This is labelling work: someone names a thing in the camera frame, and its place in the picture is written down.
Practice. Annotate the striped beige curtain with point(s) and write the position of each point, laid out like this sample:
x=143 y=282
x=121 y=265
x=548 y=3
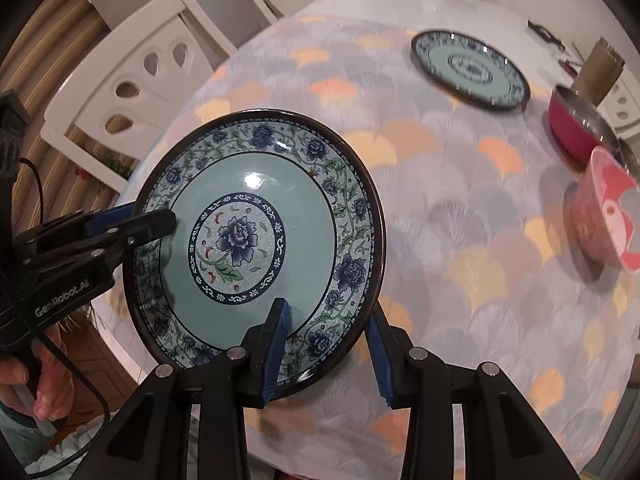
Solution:
x=55 y=50

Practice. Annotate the person's clothing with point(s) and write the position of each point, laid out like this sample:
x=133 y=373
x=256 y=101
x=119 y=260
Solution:
x=65 y=445

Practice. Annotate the pink patterned bowl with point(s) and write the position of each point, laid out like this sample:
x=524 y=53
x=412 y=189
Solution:
x=595 y=200

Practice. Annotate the person's left hand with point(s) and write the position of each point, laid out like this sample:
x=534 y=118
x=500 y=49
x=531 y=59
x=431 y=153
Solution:
x=47 y=385

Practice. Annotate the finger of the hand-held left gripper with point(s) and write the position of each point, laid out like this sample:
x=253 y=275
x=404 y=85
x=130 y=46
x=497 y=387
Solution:
x=150 y=225
x=107 y=220

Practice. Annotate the blue floral ceramic plate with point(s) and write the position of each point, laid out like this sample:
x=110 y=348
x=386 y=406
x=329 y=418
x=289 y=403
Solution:
x=470 y=67
x=280 y=220

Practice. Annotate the fan-patterned table mat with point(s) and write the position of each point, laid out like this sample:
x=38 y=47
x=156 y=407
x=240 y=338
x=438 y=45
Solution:
x=450 y=210

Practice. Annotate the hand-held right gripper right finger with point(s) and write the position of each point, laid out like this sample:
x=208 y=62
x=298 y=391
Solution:
x=380 y=365

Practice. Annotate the tan thermos bottle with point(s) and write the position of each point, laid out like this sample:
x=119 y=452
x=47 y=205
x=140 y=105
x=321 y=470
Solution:
x=595 y=72

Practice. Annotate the red steel-lined bowl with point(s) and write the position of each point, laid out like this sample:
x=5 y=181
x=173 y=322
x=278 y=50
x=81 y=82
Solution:
x=570 y=120

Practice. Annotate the small brown object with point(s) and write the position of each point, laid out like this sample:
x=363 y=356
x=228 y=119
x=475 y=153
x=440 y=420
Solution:
x=570 y=66

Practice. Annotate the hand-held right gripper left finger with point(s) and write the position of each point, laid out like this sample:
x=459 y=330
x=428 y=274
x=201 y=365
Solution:
x=277 y=350

